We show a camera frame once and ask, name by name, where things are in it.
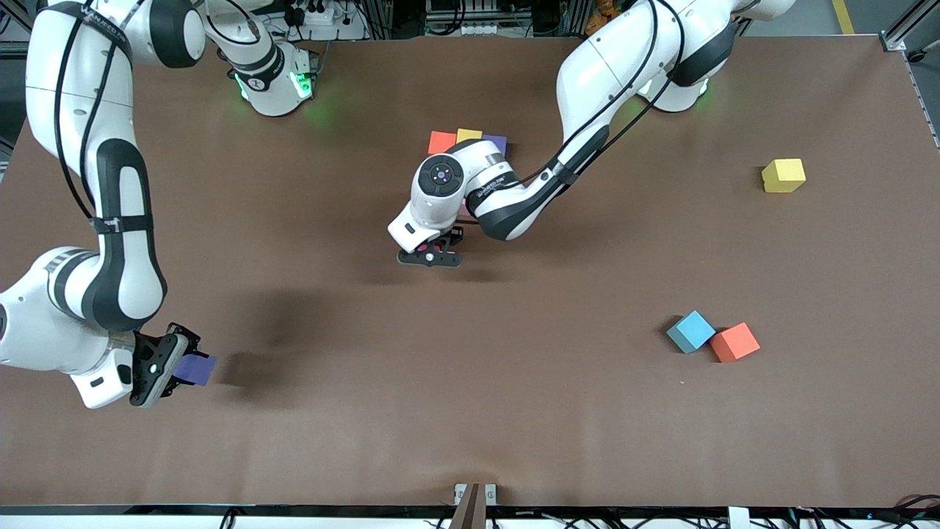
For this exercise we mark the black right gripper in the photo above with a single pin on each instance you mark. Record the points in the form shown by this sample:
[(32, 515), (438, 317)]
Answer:
[(185, 337)]

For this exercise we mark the table cover sheet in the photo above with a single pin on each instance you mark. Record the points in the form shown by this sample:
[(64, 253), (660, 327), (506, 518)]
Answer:
[(470, 411)]

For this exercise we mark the yellow foam cube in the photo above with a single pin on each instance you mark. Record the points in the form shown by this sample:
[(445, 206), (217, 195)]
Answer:
[(468, 134), (783, 176)]

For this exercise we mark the brown wooden post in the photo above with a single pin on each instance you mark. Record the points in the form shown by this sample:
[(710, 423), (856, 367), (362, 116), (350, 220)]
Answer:
[(470, 514)]

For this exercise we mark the aluminium frame profile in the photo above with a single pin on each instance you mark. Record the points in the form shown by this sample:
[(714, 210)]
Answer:
[(910, 22)]

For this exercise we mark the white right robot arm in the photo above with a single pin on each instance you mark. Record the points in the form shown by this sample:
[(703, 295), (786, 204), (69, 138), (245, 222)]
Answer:
[(73, 184)]

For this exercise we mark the purple foam cube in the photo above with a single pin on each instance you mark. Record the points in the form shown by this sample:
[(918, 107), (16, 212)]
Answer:
[(499, 143), (197, 369)]

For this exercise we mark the silver metal bracket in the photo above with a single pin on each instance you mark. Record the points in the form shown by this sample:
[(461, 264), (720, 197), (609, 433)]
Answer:
[(459, 492)]

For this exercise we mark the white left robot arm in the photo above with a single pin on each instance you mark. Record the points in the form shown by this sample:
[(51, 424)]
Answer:
[(602, 73)]

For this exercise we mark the orange foam cube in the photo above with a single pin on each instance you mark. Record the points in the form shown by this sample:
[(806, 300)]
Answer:
[(440, 141), (734, 342)]

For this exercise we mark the small white box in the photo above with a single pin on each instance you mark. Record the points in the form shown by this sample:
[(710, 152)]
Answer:
[(738, 518)]

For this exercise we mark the orange snack bags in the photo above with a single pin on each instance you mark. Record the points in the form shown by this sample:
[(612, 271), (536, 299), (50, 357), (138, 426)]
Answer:
[(598, 15)]

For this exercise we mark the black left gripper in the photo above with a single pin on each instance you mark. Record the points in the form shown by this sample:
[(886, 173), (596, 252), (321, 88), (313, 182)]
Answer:
[(457, 239)]

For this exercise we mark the white power strip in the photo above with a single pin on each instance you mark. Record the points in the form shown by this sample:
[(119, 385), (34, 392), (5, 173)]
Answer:
[(334, 31), (474, 29)]

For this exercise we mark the blue foam cube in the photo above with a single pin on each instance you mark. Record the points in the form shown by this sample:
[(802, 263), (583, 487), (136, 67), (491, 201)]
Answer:
[(690, 331)]

